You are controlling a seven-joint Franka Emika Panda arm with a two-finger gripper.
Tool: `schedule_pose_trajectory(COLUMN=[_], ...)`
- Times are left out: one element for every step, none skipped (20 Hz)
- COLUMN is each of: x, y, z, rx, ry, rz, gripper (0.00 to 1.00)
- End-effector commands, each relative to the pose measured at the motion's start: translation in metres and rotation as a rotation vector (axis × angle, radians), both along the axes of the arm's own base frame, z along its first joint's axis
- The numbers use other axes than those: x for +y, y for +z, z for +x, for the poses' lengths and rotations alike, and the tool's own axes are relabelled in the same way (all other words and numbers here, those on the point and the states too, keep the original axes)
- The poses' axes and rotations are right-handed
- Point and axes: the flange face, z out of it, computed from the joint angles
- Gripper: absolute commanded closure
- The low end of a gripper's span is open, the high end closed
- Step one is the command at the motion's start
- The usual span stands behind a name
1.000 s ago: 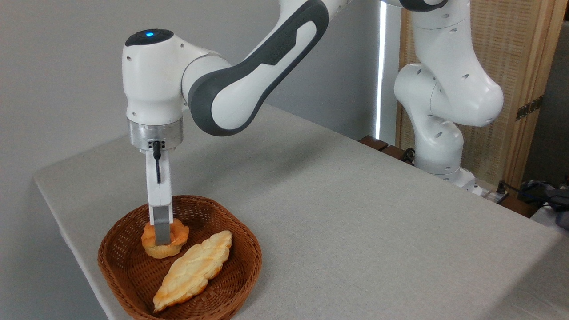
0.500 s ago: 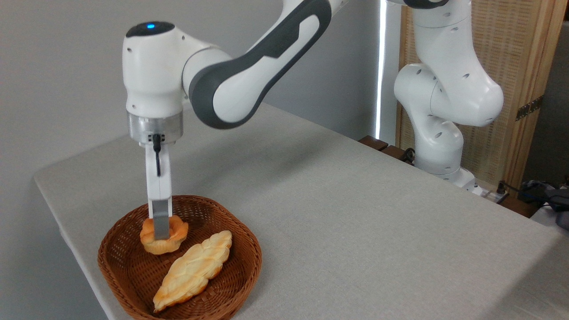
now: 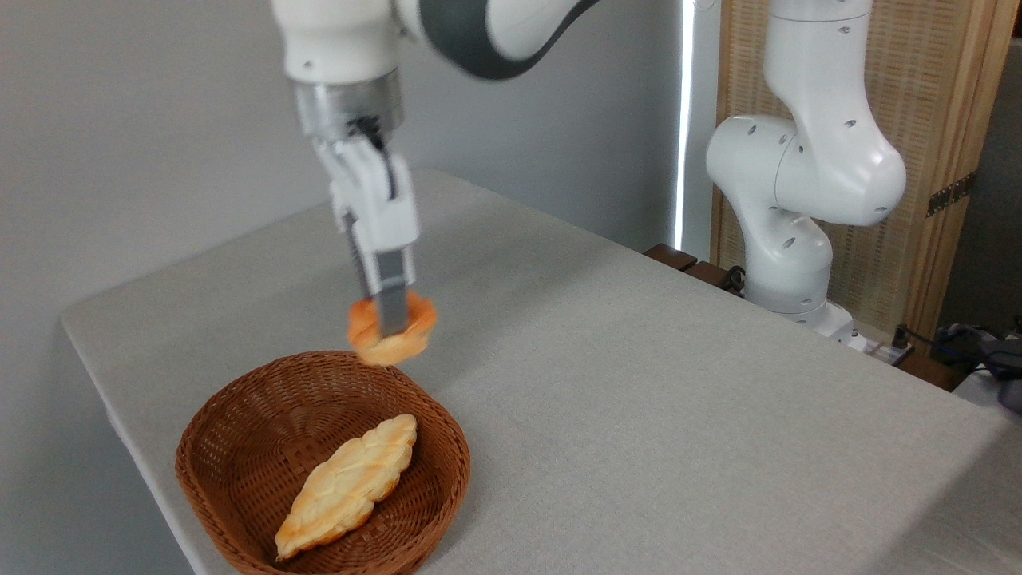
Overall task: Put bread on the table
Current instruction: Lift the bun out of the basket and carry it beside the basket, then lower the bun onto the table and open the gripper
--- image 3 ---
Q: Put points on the long braided bread loaf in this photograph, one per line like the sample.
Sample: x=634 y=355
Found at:
x=343 y=487

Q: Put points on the wooden rattan folding screen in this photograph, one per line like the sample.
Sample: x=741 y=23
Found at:
x=934 y=96

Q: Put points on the white power strip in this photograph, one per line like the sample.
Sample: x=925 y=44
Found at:
x=874 y=348

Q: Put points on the brown wicker basket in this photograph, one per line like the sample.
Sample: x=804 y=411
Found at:
x=239 y=479

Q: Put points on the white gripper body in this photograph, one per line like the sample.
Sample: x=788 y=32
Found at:
x=375 y=204

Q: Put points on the round orange bread roll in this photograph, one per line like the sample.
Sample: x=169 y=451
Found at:
x=419 y=327

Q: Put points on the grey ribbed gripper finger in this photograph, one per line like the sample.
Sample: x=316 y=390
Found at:
x=393 y=299
x=361 y=267

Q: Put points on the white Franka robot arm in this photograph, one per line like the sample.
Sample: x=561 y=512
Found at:
x=830 y=160

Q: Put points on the metal screen hinge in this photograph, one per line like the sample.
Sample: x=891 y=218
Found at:
x=950 y=195

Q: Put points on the black clamp knob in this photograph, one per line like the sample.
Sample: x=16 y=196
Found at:
x=734 y=280

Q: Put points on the dark brown wooden block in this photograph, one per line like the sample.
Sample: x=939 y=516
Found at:
x=669 y=256
x=707 y=274

